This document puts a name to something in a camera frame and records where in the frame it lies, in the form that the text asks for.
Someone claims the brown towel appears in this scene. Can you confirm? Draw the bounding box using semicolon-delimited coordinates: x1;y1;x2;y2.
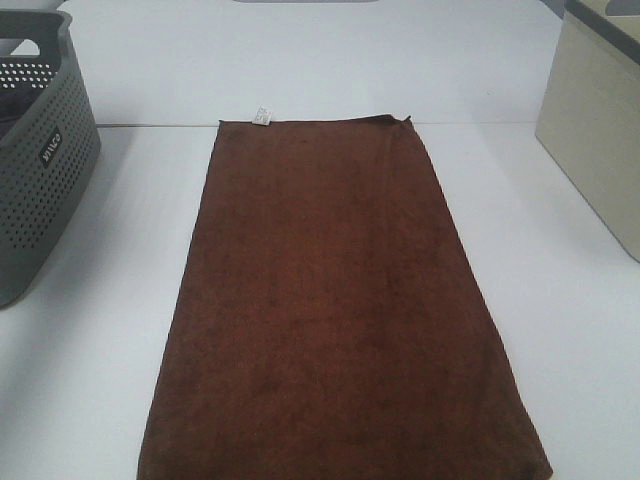
137;115;552;479

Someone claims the beige storage box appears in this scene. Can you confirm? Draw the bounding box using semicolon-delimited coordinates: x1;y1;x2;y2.
535;1;639;258

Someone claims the grey perforated plastic basket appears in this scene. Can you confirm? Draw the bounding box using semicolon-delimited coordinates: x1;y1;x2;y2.
1;9;101;306

